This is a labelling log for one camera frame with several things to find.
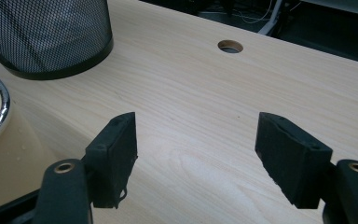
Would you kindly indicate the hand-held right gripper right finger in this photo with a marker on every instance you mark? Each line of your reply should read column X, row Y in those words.
column 295, row 161

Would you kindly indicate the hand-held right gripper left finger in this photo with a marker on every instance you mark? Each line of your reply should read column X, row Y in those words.
column 113, row 161

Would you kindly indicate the white metal stand leg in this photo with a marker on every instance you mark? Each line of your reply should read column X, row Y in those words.
column 272, row 21

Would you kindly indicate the black mesh waste bin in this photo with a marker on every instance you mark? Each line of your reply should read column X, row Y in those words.
column 46, row 34

